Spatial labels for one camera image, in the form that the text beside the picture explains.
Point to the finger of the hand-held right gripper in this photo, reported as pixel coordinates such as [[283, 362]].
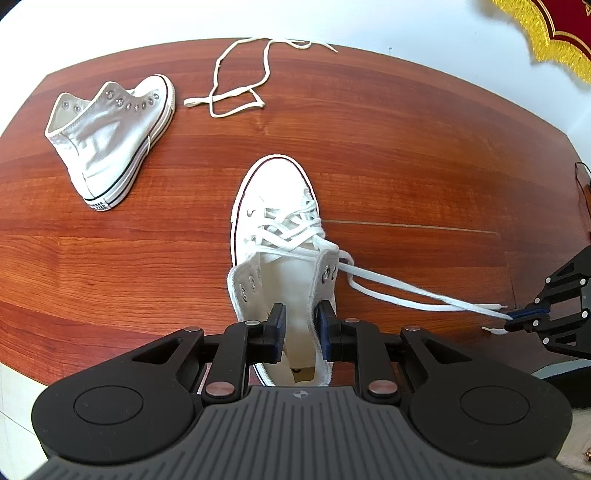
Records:
[[554, 327], [531, 313]]

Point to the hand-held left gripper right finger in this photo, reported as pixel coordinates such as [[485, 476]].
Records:
[[321, 333]]

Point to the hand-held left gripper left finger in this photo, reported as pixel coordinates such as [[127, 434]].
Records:
[[279, 333]]

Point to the white shoelace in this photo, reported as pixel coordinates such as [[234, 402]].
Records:
[[194, 102], [493, 330]]

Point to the white high-top canvas shoe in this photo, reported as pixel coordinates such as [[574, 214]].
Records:
[[277, 180], [106, 138]]

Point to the white fuzzy cloth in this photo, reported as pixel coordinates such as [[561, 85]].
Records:
[[579, 438]]

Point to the red pennant with gold fringe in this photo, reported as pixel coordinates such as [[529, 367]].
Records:
[[568, 18]]

